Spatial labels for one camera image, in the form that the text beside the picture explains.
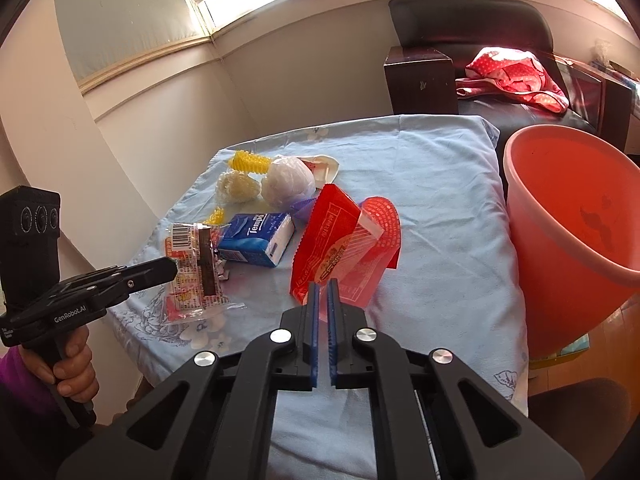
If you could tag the white foam fruit net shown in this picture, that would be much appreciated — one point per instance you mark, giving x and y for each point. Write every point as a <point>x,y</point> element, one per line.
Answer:
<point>236,187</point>

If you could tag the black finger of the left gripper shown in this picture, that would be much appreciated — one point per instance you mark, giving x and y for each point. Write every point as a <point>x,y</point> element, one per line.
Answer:
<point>149,274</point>

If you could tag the yellow foam fruit net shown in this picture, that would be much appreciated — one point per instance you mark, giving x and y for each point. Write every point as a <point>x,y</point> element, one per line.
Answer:
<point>249,162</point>

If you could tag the red polka dot cloth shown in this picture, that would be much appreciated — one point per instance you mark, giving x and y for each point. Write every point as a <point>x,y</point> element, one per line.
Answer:
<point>516,74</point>

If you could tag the orange plastic bucket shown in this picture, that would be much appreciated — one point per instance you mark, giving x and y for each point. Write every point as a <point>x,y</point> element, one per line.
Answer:
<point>573,206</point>

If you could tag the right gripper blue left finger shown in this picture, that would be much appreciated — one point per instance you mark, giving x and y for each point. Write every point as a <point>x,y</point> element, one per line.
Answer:
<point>300,365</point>

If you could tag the red snack wrapper bag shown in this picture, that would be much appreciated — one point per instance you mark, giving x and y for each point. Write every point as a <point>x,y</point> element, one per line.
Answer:
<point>351,243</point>

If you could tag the purple face mask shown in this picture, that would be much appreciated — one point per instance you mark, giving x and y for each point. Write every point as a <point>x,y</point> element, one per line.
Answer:
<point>302,209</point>

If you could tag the small yellow foam net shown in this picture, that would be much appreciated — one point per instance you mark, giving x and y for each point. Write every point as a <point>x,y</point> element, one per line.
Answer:
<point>216,218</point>

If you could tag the white red paper cup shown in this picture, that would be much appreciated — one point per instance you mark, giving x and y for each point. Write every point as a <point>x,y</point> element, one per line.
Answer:
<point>324,168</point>

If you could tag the light blue floral cloth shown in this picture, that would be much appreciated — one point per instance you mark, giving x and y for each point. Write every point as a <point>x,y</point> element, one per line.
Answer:
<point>455,287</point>

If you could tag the person's left hand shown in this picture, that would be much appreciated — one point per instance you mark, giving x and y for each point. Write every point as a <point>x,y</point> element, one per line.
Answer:
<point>74,376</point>

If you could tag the purple sleeve left forearm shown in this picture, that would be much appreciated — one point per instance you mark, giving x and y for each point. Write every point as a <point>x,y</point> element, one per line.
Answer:
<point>23,387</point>

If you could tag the blue Tempo tissue pack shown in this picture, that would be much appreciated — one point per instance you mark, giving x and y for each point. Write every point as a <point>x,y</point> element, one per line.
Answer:
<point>257,239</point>

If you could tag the white plastic bag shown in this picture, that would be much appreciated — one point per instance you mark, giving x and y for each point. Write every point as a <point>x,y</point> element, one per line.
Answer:
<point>287,181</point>

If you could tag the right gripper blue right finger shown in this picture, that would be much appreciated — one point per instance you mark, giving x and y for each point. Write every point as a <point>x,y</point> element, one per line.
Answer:
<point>348,370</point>

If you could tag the black leather sofa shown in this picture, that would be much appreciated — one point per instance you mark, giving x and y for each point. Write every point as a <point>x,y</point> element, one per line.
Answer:
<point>460,28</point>

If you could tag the dark wooden sofa armrest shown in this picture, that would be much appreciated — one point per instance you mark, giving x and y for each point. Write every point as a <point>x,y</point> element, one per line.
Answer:
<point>421,81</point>

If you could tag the clear barcode snack wrapper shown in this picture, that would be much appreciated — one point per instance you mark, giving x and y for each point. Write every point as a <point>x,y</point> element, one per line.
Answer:
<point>197,292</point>

